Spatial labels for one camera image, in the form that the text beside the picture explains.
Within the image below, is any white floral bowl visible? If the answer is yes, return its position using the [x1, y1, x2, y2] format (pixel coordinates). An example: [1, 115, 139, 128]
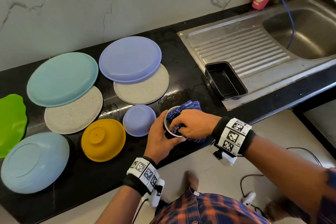
[164, 105, 186, 139]

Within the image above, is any black plastic tray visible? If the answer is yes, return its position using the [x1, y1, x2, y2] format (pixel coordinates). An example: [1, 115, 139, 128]
[205, 62, 249, 100]

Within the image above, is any blue hose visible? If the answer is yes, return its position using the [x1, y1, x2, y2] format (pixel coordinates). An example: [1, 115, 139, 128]
[278, 0, 316, 50]

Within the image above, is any speckled white plate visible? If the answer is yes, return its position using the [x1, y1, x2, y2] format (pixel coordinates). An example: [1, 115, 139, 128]
[44, 86, 104, 135]
[113, 64, 170, 105]

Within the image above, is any blue orange plaid shirt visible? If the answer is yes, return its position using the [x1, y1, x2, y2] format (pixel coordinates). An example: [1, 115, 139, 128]
[149, 169, 336, 224]

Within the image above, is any yellow bowl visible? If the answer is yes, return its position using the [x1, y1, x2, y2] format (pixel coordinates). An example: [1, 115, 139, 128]
[81, 118, 127, 162]

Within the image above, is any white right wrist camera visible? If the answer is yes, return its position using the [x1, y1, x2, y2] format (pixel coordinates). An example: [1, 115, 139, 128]
[212, 145, 238, 167]

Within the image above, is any small lavender bowl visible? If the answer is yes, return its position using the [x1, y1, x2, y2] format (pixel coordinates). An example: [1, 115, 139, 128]
[123, 104, 157, 137]

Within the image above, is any wrist marker band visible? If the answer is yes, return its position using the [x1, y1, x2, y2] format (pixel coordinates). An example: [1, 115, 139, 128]
[123, 156, 161, 197]
[211, 117, 256, 157]

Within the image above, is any light blue bowl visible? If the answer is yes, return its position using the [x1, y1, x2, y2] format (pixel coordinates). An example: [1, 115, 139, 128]
[0, 131, 70, 195]

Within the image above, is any person's left forearm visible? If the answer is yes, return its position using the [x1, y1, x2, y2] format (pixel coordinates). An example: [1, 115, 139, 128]
[94, 185, 142, 224]

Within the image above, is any right wrist marker band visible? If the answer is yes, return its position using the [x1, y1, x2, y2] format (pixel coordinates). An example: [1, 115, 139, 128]
[211, 117, 256, 157]

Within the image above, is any blue striped cloth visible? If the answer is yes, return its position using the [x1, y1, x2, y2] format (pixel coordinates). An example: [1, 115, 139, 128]
[167, 100, 211, 144]

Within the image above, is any person's right forearm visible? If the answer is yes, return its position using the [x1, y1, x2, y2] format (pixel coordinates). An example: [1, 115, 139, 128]
[244, 134, 329, 217]

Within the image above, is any green plate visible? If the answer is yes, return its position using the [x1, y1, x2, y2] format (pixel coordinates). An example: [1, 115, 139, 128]
[0, 93, 28, 159]

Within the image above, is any lavender plate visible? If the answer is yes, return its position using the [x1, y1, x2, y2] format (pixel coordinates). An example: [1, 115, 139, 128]
[99, 36, 163, 84]

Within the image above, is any steel sink drainboard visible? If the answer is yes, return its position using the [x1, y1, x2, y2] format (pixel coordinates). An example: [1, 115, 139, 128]
[177, 0, 336, 112]

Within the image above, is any person's right hand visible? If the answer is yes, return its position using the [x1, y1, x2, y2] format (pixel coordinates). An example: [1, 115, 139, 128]
[170, 109, 222, 140]

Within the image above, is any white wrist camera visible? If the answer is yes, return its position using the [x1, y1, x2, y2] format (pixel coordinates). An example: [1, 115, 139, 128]
[212, 145, 238, 167]
[148, 178, 166, 208]

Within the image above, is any person's left hand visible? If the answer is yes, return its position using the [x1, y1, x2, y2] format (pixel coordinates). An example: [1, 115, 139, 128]
[143, 110, 186, 165]

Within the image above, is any person's right foot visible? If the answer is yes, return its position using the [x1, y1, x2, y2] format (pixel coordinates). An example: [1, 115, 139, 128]
[184, 170, 200, 190]

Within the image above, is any left wrist marker band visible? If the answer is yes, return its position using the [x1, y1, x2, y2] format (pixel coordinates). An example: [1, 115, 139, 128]
[123, 156, 161, 197]

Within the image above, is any black floor cable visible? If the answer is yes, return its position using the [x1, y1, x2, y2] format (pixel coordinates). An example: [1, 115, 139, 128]
[240, 147, 310, 217]

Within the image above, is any teal plate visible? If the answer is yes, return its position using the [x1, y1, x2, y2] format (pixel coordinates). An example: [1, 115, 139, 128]
[27, 52, 99, 108]

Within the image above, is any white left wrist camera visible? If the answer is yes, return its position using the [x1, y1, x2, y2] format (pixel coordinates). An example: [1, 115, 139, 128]
[148, 178, 166, 208]

